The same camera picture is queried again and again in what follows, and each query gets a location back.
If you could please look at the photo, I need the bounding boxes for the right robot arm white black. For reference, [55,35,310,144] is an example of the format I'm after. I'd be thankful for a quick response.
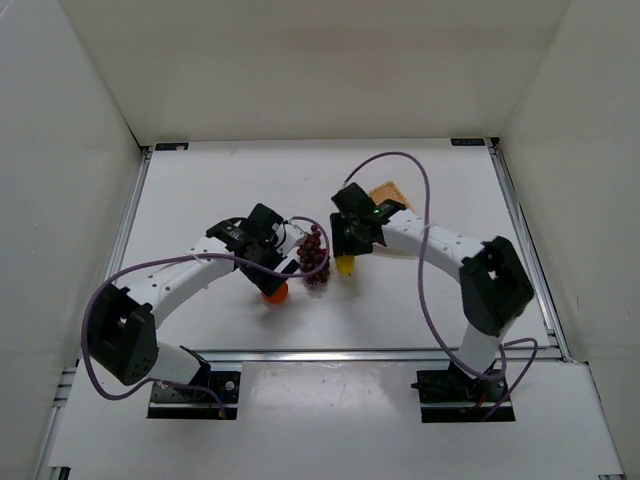
[330,183,534,379]

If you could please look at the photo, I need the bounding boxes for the right aluminium rail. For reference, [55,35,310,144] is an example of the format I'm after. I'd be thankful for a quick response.
[486,137,575,363]

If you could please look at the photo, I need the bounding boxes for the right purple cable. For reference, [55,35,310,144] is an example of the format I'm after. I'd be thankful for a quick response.
[343,152,539,421]

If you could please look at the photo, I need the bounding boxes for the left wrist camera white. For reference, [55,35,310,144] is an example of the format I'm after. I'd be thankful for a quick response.
[276,221,306,255]

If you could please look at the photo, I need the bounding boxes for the orange fake mandarin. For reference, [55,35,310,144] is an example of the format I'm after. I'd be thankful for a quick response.
[262,283,289,305]

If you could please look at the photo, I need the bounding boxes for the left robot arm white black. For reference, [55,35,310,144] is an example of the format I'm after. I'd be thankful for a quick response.
[87,204,305,386]

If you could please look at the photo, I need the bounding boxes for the yellow fake lemon fruit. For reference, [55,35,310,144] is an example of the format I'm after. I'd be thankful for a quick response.
[335,255,355,276]

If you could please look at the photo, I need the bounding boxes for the front aluminium rail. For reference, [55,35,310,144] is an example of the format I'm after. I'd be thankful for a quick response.
[189,348,571,365]

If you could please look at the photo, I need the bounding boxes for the left black corner bracket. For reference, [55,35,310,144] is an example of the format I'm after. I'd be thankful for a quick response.
[154,142,189,151]

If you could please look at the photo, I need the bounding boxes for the purple fake grape bunch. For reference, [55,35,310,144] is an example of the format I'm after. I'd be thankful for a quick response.
[297,225,330,287]

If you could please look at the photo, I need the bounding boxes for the purple cable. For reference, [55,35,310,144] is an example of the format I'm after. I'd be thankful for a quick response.
[80,215,332,419]
[343,152,539,421]

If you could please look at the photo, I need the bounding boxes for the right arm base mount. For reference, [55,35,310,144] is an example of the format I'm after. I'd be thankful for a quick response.
[411,368,516,424]

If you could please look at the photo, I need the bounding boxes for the black corner bracket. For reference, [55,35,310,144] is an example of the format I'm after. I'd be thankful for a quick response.
[450,138,485,147]
[154,142,189,151]

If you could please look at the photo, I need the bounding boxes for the left aluminium rail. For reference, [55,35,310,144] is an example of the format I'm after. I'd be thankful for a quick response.
[98,145,154,284]

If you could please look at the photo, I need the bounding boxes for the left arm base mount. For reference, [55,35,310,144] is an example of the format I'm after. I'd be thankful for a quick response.
[147,367,241,421]

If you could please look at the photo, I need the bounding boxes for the aluminium rail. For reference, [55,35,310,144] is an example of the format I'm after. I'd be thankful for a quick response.
[189,348,571,365]
[98,145,154,284]
[486,137,575,363]

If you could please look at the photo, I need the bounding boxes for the woven triangular fruit basket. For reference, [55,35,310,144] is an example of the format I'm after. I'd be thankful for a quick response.
[368,181,415,211]

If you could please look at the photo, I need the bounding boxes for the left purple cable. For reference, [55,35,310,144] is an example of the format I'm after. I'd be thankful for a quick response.
[80,215,332,419]

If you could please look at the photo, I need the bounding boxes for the right black corner bracket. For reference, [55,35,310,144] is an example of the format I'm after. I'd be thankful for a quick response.
[450,138,485,147]

